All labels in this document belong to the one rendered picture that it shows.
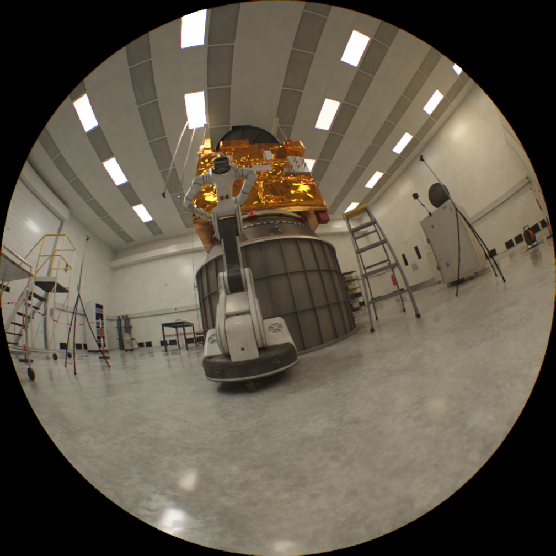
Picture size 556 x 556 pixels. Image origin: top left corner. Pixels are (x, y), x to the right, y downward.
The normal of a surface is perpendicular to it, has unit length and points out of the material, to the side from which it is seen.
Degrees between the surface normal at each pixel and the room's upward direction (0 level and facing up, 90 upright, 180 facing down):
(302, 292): 90
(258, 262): 90
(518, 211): 90
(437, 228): 90
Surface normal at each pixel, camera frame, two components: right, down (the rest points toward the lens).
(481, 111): -0.96, 0.15
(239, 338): 0.10, -0.28
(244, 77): 0.21, 0.94
